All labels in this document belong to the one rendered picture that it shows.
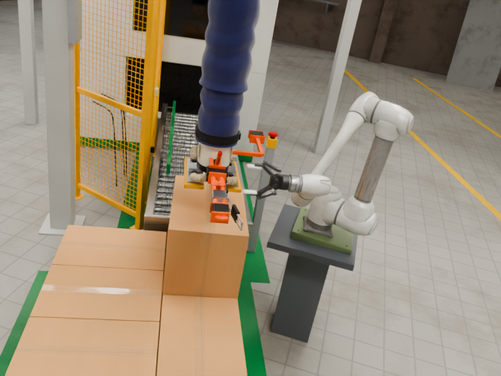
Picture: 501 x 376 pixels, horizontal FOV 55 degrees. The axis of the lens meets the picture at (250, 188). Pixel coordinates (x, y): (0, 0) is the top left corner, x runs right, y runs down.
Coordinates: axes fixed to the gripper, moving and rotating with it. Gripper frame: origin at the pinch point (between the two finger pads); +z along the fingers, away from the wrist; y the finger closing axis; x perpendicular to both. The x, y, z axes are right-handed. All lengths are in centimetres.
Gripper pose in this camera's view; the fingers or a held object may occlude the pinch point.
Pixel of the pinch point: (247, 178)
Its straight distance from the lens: 227.4
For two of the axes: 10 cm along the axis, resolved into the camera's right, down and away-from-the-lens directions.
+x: -1.1, -4.7, 8.8
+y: -1.6, 8.8, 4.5
